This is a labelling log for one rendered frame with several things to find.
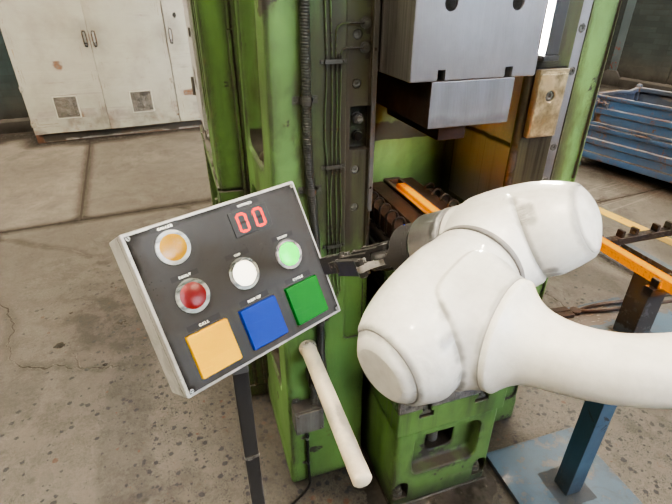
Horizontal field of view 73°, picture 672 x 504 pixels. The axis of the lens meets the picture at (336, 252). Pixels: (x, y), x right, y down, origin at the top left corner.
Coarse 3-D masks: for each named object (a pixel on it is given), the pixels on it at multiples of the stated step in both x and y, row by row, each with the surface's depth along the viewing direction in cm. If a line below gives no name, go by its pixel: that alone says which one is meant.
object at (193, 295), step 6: (192, 282) 75; (186, 288) 74; (192, 288) 75; (198, 288) 75; (204, 288) 76; (180, 294) 74; (186, 294) 74; (192, 294) 75; (198, 294) 75; (204, 294) 76; (186, 300) 74; (192, 300) 75; (198, 300) 75; (204, 300) 76; (186, 306) 74; (192, 306) 74; (198, 306) 75
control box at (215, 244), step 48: (288, 192) 89; (144, 240) 72; (192, 240) 76; (240, 240) 81; (288, 240) 87; (144, 288) 71; (240, 288) 80; (240, 336) 79; (288, 336) 85; (192, 384) 73
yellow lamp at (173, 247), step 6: (168, 234) 74; (174, 234) 74; (162, 240) 73; (168, 240) 73; (174, 240) 74; (180, 240) 75; (162, 246) 73; (168, 246) 73; (174, 246) 74; (180, 246) 74; (186, 246) 75; (162, 252) 73; (168, 252) 73; (174, 252) 74; (180, 252) 74; (168, 258) 73; (174, 258) 74; (180, 258) 74
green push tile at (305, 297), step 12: (312, 276) 89; (288, 288) 85; (300, 288) 87; (312, 288) 88; (288, 300) 86; (300, 300) 86; (312, 300) 88; (324, 300) 90; (300, 312) 86; (312, 312) 88; (300, 324) 86
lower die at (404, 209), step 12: (384, 180) 147; (408, 180) 148; (384, 192) 140; (396, 192) 139; (420, 192) 139; (396, 204) 132; (408, 204) 132; (444, 204) 131; (384, 216) 127; (408, 216) 125
